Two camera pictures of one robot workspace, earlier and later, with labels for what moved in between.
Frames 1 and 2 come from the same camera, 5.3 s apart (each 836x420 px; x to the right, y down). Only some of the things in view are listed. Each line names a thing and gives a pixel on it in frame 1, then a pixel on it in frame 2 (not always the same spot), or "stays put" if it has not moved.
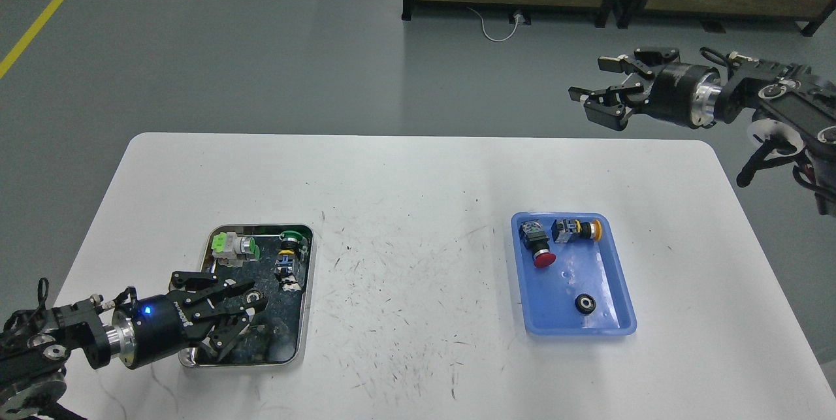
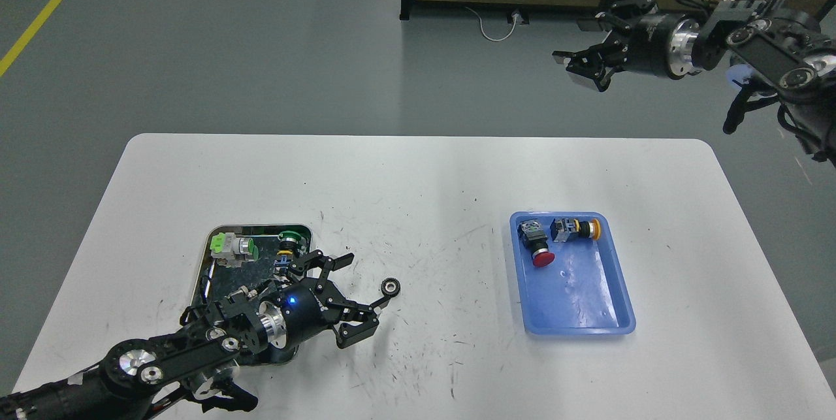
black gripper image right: [687, 93] -> [664, 43]
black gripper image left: [150, 327] -> [294, 313]
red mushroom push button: [535, 236] stays put
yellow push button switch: [563, 230] stays put
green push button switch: [232, 251] stays put
